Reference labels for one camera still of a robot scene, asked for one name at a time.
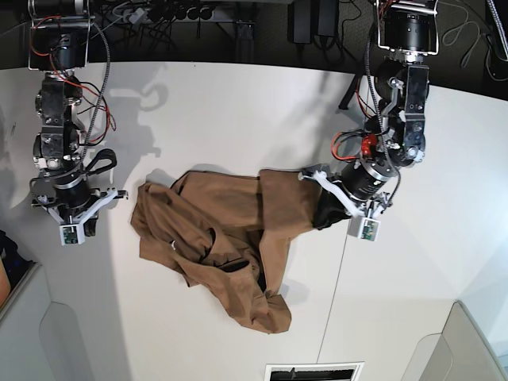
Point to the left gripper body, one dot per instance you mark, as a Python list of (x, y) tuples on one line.
[(358, 185)]

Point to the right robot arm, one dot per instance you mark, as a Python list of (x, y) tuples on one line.
[(60, 34)]

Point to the brown t-shirt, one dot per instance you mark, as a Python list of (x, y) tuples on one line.
[(230, 234)]

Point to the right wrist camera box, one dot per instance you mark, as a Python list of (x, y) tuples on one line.
[(71, 234)]

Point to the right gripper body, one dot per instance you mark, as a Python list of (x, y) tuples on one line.
[(74, 202)]

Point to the black power strip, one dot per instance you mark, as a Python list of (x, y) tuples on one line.
[(188, 11)]

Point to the white framed vent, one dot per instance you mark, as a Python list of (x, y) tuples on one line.
[(317, 372)]

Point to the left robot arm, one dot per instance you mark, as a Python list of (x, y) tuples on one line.
[(393, 135)]

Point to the white power strip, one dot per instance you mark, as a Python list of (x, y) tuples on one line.
[(130, 16)]

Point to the black power adapter box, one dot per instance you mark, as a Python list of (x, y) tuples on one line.
[(300, 20)]

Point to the aluminium table leg post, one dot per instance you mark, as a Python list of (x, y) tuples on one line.
[(244, 42)]

